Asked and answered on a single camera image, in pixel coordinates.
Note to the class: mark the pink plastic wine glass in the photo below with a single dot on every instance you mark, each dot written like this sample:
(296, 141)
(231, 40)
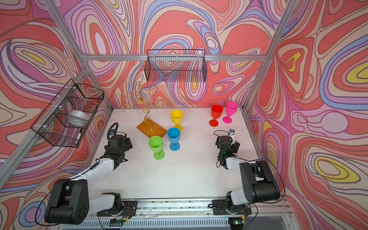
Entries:
(230, 110)

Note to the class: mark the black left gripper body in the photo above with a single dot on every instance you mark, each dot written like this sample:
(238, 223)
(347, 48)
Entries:
(127, 144)

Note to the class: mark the red plastic wine glass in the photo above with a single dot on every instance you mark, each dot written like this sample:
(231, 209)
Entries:
(216, 113)

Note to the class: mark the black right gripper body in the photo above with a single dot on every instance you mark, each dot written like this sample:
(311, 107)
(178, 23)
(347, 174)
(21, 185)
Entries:
(235, 147)

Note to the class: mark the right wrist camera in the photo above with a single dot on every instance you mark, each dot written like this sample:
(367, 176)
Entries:
(231, 134)

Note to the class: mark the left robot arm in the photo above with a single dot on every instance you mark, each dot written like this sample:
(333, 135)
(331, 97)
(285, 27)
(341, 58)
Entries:
(69, 200)

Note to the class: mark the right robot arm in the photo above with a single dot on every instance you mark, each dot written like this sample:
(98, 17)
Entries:
(258, 184)

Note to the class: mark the yellow plastic wine glass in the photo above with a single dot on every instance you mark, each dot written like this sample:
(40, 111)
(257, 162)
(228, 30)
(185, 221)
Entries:
(177, 117)

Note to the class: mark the black marker pen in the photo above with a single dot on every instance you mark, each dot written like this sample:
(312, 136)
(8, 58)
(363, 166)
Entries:
(77, 139)

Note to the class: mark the wooden rack base board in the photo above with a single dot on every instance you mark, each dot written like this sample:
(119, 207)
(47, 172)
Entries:
(151, 129)

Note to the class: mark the gold wire glass rack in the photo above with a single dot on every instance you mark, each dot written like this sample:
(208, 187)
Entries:
(140, 99)

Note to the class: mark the blue plastic wine glass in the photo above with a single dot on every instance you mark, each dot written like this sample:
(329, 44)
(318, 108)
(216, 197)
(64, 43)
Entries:
(174, 137)

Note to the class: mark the black wire basket left wall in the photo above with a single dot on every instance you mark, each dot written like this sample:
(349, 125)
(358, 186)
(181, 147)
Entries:
(58, 128)

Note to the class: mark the green plastic wine glass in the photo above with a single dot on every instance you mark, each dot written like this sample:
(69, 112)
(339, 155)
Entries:
(156, 145)

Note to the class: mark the black wire basket back wall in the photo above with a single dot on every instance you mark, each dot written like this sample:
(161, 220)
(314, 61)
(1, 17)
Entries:
(176, 65)

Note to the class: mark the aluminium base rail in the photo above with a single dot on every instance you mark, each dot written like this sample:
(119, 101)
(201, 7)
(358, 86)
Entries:
(192, 214)

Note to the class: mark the black wire basket wall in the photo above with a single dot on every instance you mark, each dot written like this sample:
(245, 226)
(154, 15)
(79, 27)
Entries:
(58, 128)
(176, 65)

